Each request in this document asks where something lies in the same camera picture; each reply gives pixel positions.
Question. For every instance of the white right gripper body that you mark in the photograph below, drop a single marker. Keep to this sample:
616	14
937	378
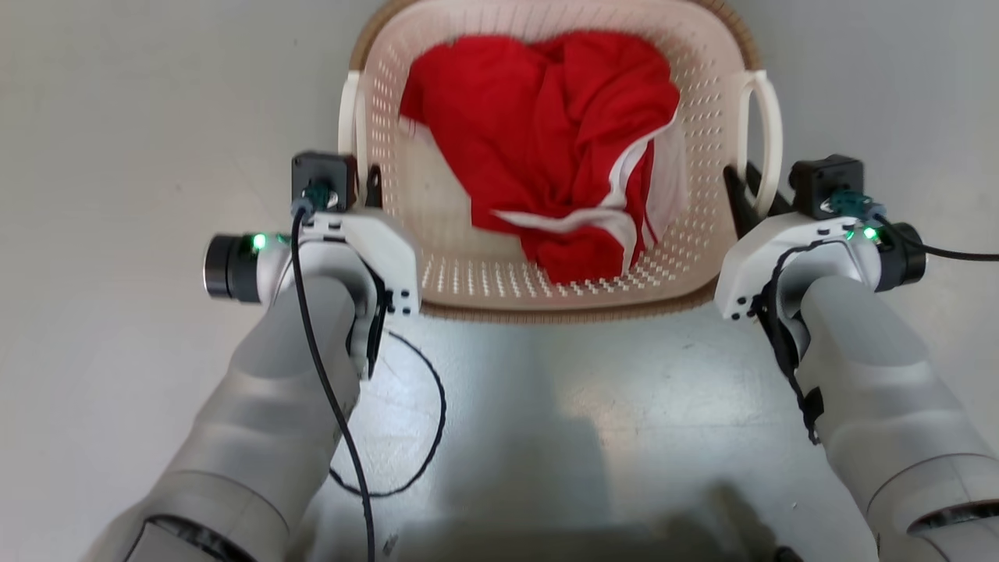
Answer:
769	242

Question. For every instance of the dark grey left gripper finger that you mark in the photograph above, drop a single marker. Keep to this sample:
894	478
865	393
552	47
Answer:
374	187

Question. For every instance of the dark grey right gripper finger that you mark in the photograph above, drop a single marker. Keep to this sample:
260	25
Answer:
741	204
766	191

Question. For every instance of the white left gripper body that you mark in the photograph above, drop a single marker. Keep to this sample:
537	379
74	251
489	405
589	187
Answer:
382	242

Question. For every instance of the beige perforated plastic laundry basket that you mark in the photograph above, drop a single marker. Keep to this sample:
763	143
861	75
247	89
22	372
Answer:
702	156

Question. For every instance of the robot left arm white grey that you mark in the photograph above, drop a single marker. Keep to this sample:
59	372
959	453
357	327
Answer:
273	406

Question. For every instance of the robot right arm white grey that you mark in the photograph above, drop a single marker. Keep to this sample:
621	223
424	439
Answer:
874	390

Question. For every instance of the red garment with white trim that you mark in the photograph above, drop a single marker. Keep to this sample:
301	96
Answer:
538	133

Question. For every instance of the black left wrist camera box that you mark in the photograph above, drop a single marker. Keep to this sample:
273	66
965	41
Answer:
324	178

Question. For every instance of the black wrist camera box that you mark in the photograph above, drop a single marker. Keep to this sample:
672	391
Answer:
324	178
827	183

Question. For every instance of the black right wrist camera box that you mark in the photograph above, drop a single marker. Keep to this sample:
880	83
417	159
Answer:
827	183

